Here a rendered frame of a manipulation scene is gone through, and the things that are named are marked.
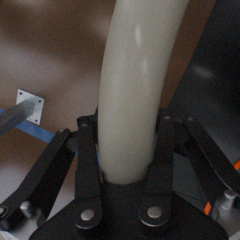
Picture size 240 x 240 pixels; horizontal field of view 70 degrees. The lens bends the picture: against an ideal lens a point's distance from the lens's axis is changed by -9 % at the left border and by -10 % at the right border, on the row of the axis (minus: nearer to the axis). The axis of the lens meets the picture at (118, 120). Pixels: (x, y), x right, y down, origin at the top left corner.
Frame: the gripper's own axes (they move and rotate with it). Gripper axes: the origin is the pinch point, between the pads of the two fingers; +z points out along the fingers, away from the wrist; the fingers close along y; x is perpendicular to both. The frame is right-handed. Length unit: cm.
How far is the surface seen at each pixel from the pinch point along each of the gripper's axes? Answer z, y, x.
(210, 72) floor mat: 84, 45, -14
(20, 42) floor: 95, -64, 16
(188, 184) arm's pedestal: 55, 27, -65
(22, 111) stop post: 78, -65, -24
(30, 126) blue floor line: 93, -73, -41
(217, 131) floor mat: 82, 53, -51
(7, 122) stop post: 63, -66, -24
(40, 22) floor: 94, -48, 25
